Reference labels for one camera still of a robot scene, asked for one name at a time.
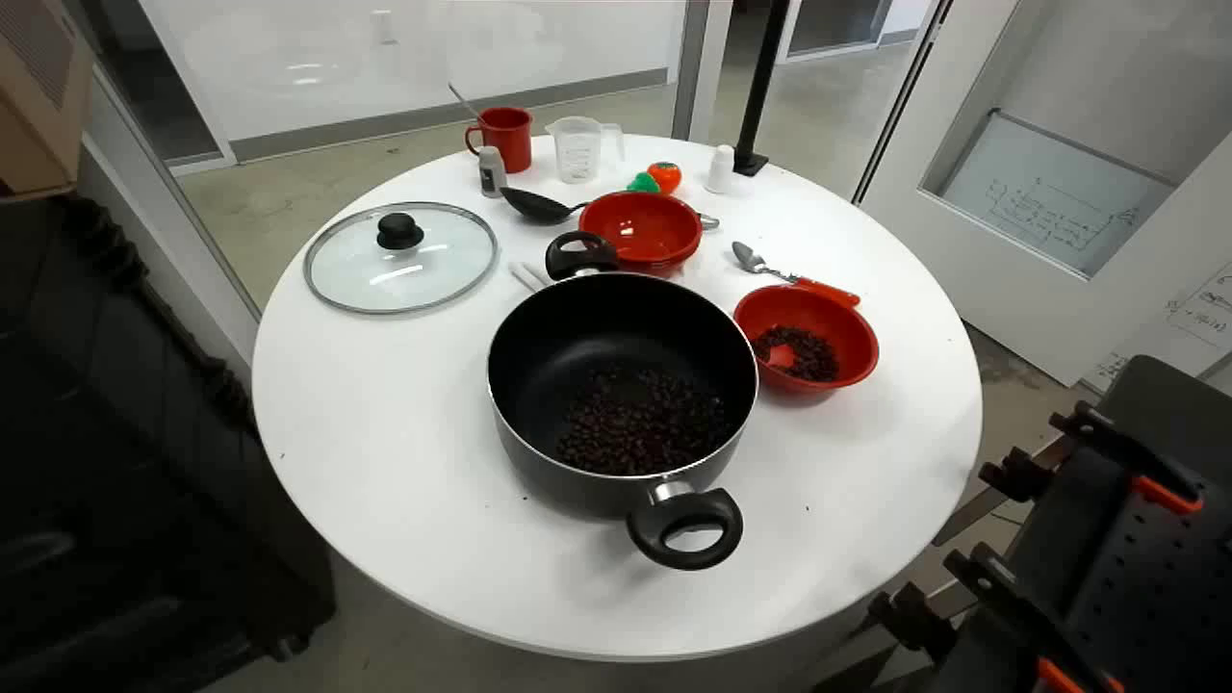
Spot black cooking pot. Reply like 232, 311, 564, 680
487, 227, 762, 574

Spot empty red bowl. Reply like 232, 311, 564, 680
573, 187, 708, 278

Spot orange bowl with beans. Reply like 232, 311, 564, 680
733, 282, 885, 406

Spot large coffee bean pile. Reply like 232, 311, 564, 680
542, 362, 733, 479

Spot black ladle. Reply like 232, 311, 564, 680
497, 185, 590, 227

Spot orange ball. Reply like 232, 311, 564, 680
642, 157, 687, 200

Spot small coffee bean pile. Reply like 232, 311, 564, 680
754, 322, 845, 385

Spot clear plastic measuring cup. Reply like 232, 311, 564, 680
547, 113, 629, 187

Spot white shaker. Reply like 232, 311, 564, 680
706, 141, 741, 200

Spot glass lid black knob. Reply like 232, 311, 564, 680
301, 196, 502, 320

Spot small grey shaker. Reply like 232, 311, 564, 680
478, 141, 507, 200

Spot red mug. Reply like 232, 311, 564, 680
464, 104, 534, 176

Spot black tripod stand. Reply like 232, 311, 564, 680
733, 0, 795, 180

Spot whiteboard panel on door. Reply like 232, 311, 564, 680
941, 107, 1180, 282

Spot black orange clamp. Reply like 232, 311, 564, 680
941, 539, 1134, 693
980, 402, 1209, 520

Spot black perforated workbench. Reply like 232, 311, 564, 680
822, 353, 1232, 693

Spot cardboard box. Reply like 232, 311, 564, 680
0, 0, 99, 204

